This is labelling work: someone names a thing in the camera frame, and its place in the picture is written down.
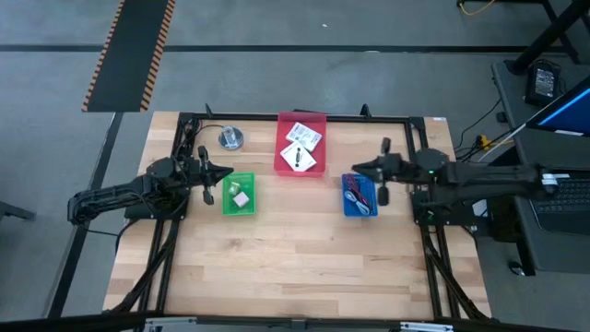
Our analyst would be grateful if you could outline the blue plastic bin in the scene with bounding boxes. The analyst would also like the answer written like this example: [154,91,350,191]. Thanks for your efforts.
[341,172,380,219]

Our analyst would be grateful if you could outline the monitor with blue screen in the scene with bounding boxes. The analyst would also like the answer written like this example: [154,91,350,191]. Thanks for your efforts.
[525,76,590,138]

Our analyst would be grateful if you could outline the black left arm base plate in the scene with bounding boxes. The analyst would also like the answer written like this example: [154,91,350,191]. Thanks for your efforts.
[124,182,191,221]

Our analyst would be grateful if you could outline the black power adapter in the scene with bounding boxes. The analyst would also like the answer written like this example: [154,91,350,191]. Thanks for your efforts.
[524,61,562,109]

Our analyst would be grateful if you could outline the round metal disc weight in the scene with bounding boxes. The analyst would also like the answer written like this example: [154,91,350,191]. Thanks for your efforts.
[218,124,245,152]

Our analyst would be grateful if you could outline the black crossbar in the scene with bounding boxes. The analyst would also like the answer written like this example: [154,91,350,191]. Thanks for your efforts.
[0,310,590,332]

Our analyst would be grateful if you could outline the dark grey desk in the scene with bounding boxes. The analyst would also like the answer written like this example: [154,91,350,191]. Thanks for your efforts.
[490,59,590,278]

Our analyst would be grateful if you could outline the dark brown cable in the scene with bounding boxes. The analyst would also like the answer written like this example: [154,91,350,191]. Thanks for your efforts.
[348,174,371,207]

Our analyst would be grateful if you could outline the light blue cable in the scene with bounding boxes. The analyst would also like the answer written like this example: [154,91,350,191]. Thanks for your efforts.
[344,190,372,217]

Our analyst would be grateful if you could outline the red plastic bin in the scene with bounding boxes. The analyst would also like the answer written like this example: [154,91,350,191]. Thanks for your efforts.
[273,111,328,179]

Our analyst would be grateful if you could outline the white box with green print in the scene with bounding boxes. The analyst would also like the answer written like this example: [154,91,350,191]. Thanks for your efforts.
[285,121,324,153]

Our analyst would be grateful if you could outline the black desk leg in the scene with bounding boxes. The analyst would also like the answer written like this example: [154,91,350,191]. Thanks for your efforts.
[503,0,590,76]

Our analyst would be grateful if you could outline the grey chair leg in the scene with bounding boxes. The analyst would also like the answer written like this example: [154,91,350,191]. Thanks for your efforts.
[0,200,37,223]

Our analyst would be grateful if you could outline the black laptop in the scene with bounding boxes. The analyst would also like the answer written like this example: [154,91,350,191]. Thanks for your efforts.
[529,171,590,234]

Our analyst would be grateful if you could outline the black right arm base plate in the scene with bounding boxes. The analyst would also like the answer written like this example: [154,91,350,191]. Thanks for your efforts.
[412,188,478,228]

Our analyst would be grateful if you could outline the green plastic bin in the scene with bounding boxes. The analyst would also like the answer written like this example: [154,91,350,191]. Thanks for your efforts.
[221,172,257,218]

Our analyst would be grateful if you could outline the maroon cable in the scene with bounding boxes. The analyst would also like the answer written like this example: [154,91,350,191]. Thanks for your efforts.
[344,173,369,204]

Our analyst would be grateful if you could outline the silver bracket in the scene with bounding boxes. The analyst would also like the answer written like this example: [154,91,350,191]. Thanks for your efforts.
[143,316,198,332]
[399,321,455,332]

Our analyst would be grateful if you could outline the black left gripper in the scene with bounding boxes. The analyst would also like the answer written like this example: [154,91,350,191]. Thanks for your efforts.
[182,144,235,207]

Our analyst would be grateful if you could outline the white paper sheet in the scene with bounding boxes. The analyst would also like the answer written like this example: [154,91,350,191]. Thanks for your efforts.
[469,197,489,219]

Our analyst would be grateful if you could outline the black mat with orange stripes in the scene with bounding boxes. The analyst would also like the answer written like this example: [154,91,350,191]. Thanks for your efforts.
[81,0,178,113]

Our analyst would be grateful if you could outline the yellow cable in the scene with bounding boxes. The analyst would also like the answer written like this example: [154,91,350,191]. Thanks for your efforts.
[457,0,497,18]

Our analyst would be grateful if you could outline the black aluminium frame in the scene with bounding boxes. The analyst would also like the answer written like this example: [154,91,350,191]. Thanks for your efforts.
[104,102,490,324]

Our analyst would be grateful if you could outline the white box with adapter print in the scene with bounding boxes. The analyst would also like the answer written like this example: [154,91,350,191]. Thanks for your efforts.
[279,141,318,173]

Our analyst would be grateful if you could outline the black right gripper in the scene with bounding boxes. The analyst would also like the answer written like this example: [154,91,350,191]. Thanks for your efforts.
[351,136,417,207]

